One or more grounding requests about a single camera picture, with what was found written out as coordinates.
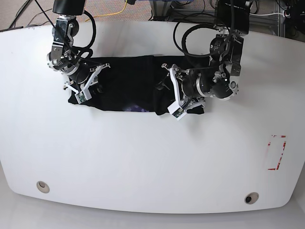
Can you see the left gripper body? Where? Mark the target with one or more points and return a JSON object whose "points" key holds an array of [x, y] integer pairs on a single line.
{"points": [[180, 103]]}

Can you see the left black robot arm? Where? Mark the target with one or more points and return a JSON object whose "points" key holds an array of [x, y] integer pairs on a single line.
{"points": [[215, 74]]}

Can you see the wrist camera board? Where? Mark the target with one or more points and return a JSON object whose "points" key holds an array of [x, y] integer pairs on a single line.
{"points": [[83, 96], [176, 110]]}

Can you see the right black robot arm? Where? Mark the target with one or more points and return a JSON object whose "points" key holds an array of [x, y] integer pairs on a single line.
{"points": [[73, 61]]}

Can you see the left table grommet hole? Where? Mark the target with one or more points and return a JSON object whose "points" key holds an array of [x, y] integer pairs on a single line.
{"points": [[43, 187]]}

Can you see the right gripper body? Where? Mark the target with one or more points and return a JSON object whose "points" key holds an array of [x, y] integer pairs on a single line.
{"points": [[84, 77]]}

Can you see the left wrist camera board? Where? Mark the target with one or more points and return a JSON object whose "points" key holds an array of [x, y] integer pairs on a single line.
{"points": [[176, 110]]}

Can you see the red tape rectangle marker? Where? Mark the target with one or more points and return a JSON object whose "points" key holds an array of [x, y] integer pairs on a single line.
{"points": [[275, 151]]}

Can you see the right table grommet hole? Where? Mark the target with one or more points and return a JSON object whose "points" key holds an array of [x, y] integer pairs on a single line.
{"points": [[251, 198]]}

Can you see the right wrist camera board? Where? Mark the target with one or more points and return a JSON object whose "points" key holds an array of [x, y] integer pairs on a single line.
{"points": [[83, 96]]}

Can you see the black t-shirt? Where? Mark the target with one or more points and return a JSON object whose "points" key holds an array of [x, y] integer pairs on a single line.
{"points": [[129, 84]]}

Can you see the table grommet hole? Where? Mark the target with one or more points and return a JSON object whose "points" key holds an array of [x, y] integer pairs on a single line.
{"points": [[251, 198], [43, 187]]}

